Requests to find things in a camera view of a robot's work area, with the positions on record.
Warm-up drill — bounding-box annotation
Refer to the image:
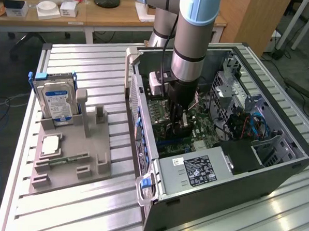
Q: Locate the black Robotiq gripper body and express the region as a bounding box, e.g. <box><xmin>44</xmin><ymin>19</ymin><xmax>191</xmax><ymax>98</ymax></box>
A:
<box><xmin>166</xmin><ymin>79</ymin><xmax>199</xmax><ymax>115</ymax></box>

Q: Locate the metal socket cover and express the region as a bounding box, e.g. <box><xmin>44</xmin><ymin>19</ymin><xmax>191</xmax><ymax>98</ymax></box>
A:
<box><xmin>187</xmin><ymin>90</ymin><xmax>201</xmax><ymax>110</ymax></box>

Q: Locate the green motherboard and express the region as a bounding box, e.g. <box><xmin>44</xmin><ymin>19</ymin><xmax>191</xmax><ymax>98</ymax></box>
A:
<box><xmin>140</xmin><ymin>81</ymin><xmax>224</xmax><ymax>161</ymax></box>

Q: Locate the blue expansion slot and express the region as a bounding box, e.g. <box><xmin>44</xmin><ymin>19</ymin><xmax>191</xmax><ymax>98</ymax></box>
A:
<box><xmin>155</xmin><ymin>137</ymin><xmax>185</xmax><ymax>149</ymax></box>

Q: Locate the silver metal drive cage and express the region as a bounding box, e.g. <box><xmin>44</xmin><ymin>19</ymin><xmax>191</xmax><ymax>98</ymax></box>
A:
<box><xmin>211</xmin><ymin>55</ymin><xmax>264</xmax><ymax>127</ymax></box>

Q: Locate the grey power supply unit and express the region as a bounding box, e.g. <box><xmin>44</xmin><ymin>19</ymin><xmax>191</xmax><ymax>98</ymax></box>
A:
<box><xmin>156</xmin><ymin>143</ymin><xmax>236</xmax><ymax>199</ymax></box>

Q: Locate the blue case latch tab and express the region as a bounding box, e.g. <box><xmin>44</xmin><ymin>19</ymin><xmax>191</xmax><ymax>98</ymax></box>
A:
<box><xmin>139</xmin><ymin>178</ymin><xmax>151</xmax><ymax>190</ymax></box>

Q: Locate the open black PC case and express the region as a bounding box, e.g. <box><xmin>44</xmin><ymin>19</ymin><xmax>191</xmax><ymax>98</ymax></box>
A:
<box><xmin>116</xmin><ymin>40</ymin><xmax>309</xmax><ymax>231</ymax></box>

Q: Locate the metal disk bay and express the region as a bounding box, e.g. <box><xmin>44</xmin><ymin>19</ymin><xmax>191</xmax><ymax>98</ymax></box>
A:
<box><xmin>250</xmin><ymin>133</ymin><xmax>299</xmax><ymax>170</ymax></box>

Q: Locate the white paper stack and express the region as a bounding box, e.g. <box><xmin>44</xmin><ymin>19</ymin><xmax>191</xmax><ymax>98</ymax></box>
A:
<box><xmin>135</xmin><ymin>2</ymin><xmax>156</xmax><ymax>23</ymax></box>

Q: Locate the brown cardboard box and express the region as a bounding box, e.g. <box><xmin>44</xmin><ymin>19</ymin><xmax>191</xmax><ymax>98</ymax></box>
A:
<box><xmin>144</xmin><ymin>2</ymin><xmax>157</xmax><ymax>16</ymax></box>

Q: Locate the wooden cabinet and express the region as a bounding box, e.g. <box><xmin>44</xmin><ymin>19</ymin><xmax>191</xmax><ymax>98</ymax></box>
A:
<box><xmin>213</xmin><ymin>0</ymin><xmax>292</xmax><ymax>58</ymax></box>

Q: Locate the black power adapter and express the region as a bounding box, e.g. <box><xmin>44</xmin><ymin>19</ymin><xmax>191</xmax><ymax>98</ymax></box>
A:
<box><xmin>271</xmin><ymin>48</ymin><xmax>285</xmax><ymax>60</ymax></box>

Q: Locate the wooden desk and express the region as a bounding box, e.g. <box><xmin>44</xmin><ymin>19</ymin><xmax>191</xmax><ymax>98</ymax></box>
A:
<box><xmin>0</xmin><ymin>0</ymin><xmax>228</xmax><ymax>44</ymax></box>

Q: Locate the grey plastic parts rack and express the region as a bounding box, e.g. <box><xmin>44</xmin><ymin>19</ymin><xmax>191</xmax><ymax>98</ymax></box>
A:
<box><xmin>28</xmin><ymin>85</ymin><xmax>117</xmax><ymax>198</ymax></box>

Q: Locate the green RAM stick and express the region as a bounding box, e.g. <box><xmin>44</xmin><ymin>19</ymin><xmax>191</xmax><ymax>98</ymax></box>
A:
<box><xmin>48</xmin><ymin>152</ymin><xmax>85</xmax><ymax>168</ymax></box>

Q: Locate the hard disk in blue carrier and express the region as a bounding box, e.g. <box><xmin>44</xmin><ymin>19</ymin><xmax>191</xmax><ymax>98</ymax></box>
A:
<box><xmin>25</xmin><ymin>69</ymin><xmax>81</xmax><ymax>129</ymax></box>

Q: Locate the black round lamp base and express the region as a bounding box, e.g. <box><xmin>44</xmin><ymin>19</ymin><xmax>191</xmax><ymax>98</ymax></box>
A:
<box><xmin>93</xmin><ymin>0</ymin><xmax>121</xmax><ymax>10</ymax></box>

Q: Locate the silver CPU chip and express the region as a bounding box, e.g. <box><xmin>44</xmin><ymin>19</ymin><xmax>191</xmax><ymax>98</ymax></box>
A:
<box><xmin>41</xmin><ymin>134</ymin><xmax>61</xmax><ymax>157</ymax></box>

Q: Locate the small white labelled box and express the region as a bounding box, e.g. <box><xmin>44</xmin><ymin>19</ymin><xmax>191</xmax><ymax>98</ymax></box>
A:
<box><xmin>58</xmin><ymin>1</ymin><xmax>80</xmax><ymax>18</ymax></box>

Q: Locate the white round dish block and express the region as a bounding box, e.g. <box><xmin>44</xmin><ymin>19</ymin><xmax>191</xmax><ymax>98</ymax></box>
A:
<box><xmin>35</xmin><ymin>0</ymin><xmax>62</xmax><ymax>21</ymax></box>

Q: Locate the white box with black top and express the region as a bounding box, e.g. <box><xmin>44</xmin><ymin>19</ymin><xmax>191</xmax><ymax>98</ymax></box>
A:
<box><xmin>1</xmin><ymin>0</ymin><xmax>31</xmax><ymax>18</ymax></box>

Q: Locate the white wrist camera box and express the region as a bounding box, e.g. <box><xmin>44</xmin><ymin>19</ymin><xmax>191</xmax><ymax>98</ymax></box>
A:
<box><xmin>147</xmin><ymin>71</ymin><xmax>171</xmax><ymax>99</ymax></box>

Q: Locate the black camera cable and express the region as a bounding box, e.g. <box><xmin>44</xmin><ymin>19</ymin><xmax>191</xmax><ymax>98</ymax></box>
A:
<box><xmin>159</xmin><ymin>13</ymin><xmax>180</xmax><ymax>98</ymax></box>

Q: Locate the red wire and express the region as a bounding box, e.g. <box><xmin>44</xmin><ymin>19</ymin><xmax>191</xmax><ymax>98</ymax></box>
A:
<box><xmin>240</xmin><ymin>114</ymin><xmax>264</xmax><ymax>140</ymax></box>

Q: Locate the blue wire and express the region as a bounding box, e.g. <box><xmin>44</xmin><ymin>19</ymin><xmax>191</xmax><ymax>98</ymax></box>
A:
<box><xmin>249</xmin><ymin>112</ymin><xmax>272</xmax><ymax>140</ymax></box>

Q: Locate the white table frame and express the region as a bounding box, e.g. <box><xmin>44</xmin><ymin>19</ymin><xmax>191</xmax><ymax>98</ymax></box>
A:
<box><xmin>275</xmin><ymin>0</ymin><xmax>309</xmax><ymax>70</ymax></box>

